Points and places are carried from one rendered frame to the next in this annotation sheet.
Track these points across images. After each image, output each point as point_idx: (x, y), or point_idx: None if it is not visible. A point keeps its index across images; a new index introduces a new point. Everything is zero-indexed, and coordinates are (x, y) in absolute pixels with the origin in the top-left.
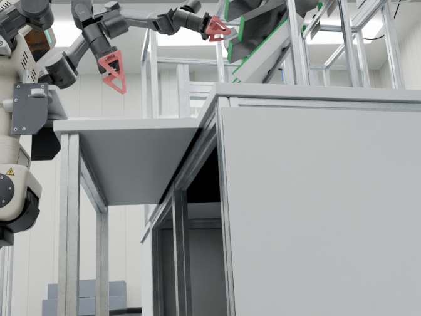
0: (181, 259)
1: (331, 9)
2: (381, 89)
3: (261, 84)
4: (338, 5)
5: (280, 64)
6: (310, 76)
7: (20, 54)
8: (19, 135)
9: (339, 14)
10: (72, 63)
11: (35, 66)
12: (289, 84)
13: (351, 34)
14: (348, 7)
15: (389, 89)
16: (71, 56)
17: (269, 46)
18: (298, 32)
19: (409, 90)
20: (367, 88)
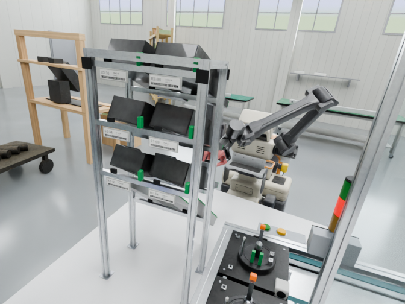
0: None
1: (120, 185)
2: (72, 248)
3: (118, 209)
4: (103, 187)
5: (161, 209)
6: (185, 242)
7: (234, 144)
8: (251, 177)
9: (104, 195)
10: (285, 140)
11: (261, 143)
12: (109, 216)
13: (97, 216)
14: (95, 193)
15: (67, 251)
16: (284, 136)
17: (147, 193)
18: (139, 192)
19: (56, 260)
20: (78, 242)
